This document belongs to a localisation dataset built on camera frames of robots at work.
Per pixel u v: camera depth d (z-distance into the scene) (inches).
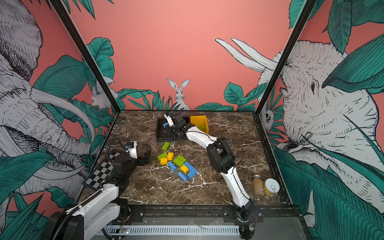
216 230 27.7
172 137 39.6
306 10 27.5
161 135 41.3
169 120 34.3
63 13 28.0
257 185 31.4
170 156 36.6
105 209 22.7
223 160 22.9
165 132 41.9
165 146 39.4
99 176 32.9
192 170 34.6
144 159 30.7
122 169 25.4
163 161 35.8
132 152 29.4
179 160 36.2
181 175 33.8
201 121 43.4
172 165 35.0
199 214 29.8
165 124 36.6
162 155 36.9
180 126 30.6
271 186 31.0
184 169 34.6
